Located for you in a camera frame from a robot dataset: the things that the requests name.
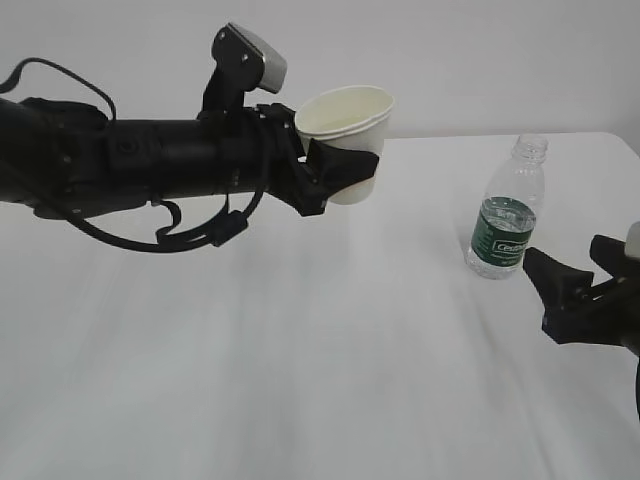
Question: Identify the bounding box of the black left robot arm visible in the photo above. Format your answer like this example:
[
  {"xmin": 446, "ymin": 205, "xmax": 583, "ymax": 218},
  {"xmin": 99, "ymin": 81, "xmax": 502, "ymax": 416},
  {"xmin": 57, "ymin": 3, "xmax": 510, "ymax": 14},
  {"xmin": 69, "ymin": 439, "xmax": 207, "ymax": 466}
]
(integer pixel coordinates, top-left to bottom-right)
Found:
[{"xmin": 1, "ymin": 98, "xmax": 379, "ymax": 218}]

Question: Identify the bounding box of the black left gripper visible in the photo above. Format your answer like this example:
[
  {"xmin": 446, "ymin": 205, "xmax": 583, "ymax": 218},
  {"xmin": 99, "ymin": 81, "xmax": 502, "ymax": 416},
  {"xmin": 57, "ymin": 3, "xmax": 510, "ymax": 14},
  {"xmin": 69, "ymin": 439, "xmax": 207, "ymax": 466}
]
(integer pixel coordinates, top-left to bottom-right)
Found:
[{"xmin": 219, "ymin": 103, "xmax": 379, "ymax": 217}]

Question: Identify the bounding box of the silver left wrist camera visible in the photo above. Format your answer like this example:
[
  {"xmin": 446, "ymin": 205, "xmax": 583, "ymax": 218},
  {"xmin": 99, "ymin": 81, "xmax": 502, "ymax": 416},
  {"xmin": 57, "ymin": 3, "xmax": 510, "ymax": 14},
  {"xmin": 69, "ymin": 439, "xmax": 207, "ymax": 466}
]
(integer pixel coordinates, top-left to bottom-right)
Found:
[{"xmin": 201, "ymin": 22, "xmax": 288, "ymax": 113}]

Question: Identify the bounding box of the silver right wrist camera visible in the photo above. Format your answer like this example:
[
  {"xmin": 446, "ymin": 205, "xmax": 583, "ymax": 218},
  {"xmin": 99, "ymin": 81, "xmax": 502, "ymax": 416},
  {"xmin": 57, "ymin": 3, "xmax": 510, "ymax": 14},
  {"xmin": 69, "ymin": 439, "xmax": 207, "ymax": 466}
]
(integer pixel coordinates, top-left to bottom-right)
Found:
[{"xmin": 623, "ymin": 221, "xmax": 640, "ymax": 261}]

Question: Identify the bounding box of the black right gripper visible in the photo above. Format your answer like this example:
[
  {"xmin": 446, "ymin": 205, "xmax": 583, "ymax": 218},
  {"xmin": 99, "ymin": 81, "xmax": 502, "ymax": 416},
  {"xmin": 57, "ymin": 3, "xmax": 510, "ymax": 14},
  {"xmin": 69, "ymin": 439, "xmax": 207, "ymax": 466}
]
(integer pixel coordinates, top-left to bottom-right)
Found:
[{"xmin": 522, "ymin": 234, "xmax": 639, "ymax": 355}]

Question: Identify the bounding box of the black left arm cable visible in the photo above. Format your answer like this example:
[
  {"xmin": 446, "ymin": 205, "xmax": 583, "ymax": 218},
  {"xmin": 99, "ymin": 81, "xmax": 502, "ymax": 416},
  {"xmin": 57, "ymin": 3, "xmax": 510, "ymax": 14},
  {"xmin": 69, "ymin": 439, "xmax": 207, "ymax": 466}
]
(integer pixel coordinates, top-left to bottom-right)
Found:
[{"xmin": 0, "ymin": 57, "xmax": 281, "ymax": 254}]

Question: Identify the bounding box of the white paper cup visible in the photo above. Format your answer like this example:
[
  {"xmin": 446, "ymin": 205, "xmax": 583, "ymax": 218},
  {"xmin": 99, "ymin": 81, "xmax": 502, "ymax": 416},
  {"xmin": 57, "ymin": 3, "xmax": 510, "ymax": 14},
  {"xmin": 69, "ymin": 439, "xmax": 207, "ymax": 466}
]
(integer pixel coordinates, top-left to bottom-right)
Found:
[{"xmin": 294, "ymin": 85, "xmax": 396, "ymax": 206}]

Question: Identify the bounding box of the clear water bottle green label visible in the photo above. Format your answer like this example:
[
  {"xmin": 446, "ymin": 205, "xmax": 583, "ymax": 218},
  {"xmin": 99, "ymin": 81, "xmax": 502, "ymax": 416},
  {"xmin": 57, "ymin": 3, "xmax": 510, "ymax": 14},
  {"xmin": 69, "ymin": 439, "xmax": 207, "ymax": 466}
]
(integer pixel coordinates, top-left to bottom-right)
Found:
[{"xmin": 466, "ymin": 134, "xmax": 548, "ymax": 280}]

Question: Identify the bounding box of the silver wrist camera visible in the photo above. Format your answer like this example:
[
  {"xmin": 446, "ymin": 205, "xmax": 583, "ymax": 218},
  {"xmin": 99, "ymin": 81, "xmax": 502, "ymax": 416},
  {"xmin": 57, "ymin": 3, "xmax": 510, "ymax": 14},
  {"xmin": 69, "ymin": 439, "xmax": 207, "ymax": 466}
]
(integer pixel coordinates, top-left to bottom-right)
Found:
[
  {"xmin": 201, "ymin": 22, "xmax": 288, "ymax": 113},
  {"xmin": 623, "ymin": 221, "xmax": 640, "ymax": 261}
]

